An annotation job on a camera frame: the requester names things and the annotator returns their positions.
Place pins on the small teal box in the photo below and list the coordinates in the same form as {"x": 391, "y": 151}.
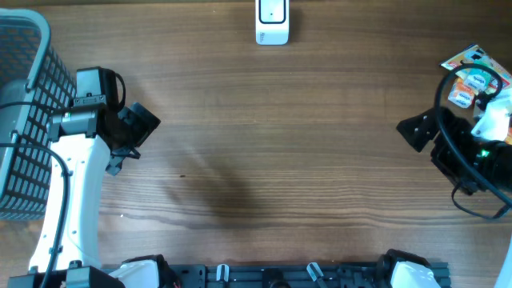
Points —
{"x": 477, "y": 79}

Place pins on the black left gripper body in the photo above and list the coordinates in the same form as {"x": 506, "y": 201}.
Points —
{"x": 136, "y": 128}

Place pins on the blue yellow snack bag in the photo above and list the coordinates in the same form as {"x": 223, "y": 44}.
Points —
{"x": 474, "y": 54}

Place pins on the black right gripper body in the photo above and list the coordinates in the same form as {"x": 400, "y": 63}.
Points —
{"x": 478, "y": 153}

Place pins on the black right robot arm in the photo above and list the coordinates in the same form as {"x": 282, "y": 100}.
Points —
{"x": 479, "y": 170}

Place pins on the white barcode scanner box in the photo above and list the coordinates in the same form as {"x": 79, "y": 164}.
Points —
{"x": 272, "y": 22}

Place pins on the grey plastic shopping basket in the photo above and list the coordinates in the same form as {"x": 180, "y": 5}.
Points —
{"x": 33, "y": 79}

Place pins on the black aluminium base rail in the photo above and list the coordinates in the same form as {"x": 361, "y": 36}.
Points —
{"x": 348, "y": 274}

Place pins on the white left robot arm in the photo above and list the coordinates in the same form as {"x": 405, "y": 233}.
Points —
{"x": 90, "y": 138}

